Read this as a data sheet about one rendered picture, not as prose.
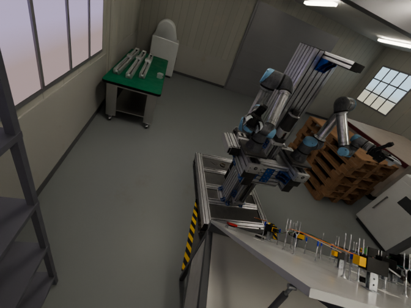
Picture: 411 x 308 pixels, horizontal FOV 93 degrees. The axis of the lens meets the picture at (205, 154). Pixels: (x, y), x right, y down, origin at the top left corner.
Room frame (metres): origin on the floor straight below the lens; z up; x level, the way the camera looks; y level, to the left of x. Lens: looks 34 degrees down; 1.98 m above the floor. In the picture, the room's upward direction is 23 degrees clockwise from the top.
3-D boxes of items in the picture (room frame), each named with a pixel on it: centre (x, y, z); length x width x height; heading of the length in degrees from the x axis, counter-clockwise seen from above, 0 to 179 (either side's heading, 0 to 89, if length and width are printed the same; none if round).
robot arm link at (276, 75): (1.61, -0.24, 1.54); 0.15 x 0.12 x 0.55; 84
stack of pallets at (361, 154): (3.71, -2.35, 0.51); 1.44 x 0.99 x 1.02; 22
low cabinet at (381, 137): (5.07, -4.38, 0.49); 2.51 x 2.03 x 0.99; 110
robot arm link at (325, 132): (1.85, -0.94, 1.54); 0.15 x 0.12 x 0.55; 135
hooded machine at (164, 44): (6.20, 2.32, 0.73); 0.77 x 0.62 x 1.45; 110
